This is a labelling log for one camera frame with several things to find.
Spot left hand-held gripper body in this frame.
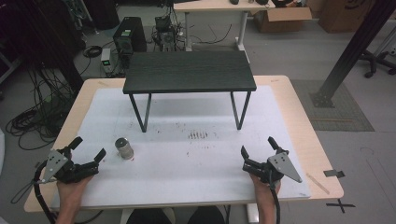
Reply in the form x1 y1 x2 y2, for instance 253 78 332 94
39 148 100 184

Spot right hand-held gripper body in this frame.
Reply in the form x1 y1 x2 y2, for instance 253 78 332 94
242 151 304 185

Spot small metal can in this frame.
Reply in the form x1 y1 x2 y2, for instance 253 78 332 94
114 137 135 161

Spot person's right hand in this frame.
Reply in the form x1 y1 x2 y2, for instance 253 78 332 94
249 174 282 203

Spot person's left hand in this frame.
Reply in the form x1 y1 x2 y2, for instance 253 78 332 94
55 175 94 205

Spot white table mat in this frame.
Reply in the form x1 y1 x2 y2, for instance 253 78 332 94
50 85 312 210

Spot black tape piece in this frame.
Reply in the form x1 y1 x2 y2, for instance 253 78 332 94
322 169 347 179

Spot grey floor mat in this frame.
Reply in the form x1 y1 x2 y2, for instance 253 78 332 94
290 79 375 133

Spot small grey power supply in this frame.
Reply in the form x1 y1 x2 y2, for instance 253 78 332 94
100 48 113 75

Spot person's legs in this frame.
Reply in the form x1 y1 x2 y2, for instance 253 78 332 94
125 205 226 224

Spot black desk shelf riser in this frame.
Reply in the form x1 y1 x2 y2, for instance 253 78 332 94
122 50 258 133

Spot black computer tower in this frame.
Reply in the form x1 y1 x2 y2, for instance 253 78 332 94
112 16 148 54

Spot open cardboard box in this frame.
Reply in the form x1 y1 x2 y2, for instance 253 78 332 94
252 6 313 35

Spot black office chair base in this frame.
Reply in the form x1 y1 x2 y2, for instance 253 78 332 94
357 49 396 79

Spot closed cardboard box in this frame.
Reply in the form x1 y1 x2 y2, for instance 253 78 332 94
317 0 376 35

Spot light wooden desk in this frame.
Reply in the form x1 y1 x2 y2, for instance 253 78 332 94
172 0 276 52

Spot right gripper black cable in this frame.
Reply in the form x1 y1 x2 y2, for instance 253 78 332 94
268 169 282 224

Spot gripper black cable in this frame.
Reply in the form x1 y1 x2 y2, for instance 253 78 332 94
268 169 282 224
32 161 58 224

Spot bundle of black floor cables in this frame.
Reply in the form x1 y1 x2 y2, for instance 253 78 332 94
5 66 82 151

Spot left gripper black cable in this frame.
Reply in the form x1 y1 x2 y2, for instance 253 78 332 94
32 161 58 224

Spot thin black strap loop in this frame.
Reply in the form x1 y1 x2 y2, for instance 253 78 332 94
10 179 42 205

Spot coiled black cable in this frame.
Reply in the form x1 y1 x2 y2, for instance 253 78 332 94
82 45 104 59

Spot thin black floor cable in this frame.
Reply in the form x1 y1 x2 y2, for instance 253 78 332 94
189 23 233 45

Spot black metal frame post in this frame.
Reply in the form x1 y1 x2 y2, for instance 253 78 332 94
309 0 396 109

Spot open computer with wires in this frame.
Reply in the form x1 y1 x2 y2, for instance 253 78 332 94
150 14 185 52

